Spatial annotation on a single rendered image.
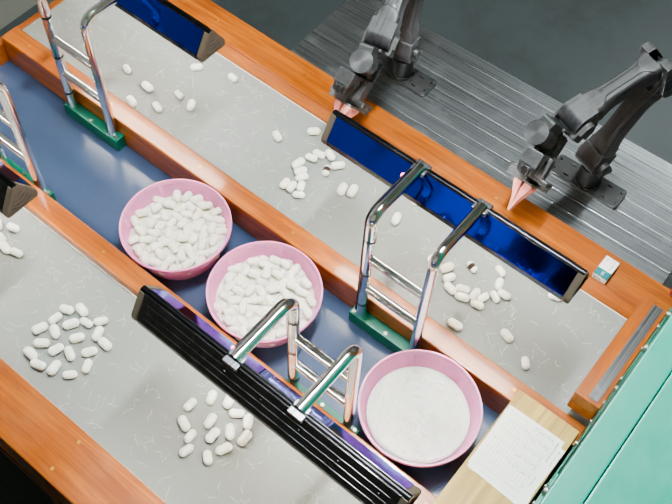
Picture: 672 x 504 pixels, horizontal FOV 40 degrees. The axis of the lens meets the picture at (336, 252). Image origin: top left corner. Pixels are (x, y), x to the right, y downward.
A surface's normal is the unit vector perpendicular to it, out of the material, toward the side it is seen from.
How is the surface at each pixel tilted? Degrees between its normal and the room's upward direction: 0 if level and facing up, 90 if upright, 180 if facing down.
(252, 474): 0
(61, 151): 0
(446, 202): 58
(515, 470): 0
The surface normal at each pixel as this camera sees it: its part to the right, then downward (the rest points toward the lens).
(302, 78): 0.04, -0.53
